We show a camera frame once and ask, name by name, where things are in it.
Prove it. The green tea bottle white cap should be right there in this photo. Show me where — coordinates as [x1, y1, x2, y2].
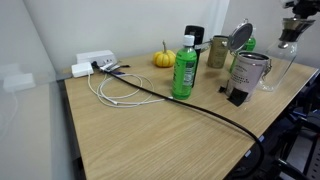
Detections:
[172, 35, 197, 100]

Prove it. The white power strip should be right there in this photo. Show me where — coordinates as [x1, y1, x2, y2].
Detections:
[76, 50, 117, 66]

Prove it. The gold cylindrical tin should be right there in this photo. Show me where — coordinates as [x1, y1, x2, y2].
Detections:
[207, 35, 228, 69]

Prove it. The black rectangular device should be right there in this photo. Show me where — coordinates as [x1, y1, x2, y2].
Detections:
[184, 24, 205, 88]

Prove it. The thick black cable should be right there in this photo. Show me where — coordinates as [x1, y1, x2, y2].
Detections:
[91, 60, 266, 180]

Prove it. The black tape patch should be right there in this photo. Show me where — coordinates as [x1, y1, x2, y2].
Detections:
[228, 88, 248, 106]

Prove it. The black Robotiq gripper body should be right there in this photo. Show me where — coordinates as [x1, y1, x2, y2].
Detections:
[281, 0, 320, 19]

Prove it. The small yellow pumpkin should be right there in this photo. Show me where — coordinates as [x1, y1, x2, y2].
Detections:
[153, 41, 176, 68]

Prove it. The silver clip-top canister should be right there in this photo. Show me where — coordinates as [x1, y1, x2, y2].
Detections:
[226, 20, 269, 102]

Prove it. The glass coffee carafe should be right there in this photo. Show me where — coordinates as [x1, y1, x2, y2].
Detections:
[258, 40, 297, 92]

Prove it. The white power adapter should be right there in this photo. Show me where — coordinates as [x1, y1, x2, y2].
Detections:
[71, 62, 94, 78]

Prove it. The white coiled cable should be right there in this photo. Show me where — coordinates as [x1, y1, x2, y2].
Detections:
[87, 72, 174, 109]

